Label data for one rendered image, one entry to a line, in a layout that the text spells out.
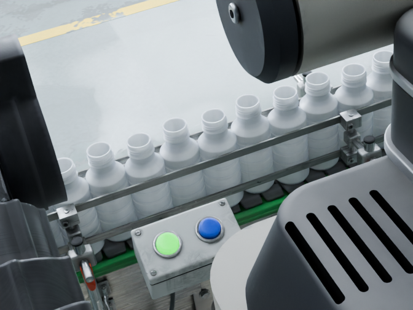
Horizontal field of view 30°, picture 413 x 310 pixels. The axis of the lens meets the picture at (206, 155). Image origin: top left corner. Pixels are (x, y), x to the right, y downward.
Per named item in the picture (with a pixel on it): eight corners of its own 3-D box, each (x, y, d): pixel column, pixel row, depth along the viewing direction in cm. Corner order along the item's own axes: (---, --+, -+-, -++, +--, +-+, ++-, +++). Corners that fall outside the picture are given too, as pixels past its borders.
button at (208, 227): (216, 218, 105) (216, 213, 104) (224, 236, 103) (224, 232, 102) (195, 225, 104) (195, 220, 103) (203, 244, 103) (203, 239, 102)
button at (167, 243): (174, 232, 104) (174, 228, 102) (182, 251, 102) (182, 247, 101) (153, 240, 103) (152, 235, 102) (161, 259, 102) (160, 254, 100)
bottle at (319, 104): (310, 176, 126) (306, 93, 115) (297, 155, 130) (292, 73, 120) (345, 166, 127) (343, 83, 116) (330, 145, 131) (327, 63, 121)
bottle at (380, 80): (408, 140, 130) (412, 56, 119) (380, 155, 128) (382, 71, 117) (384, 123, 134) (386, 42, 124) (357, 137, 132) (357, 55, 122)
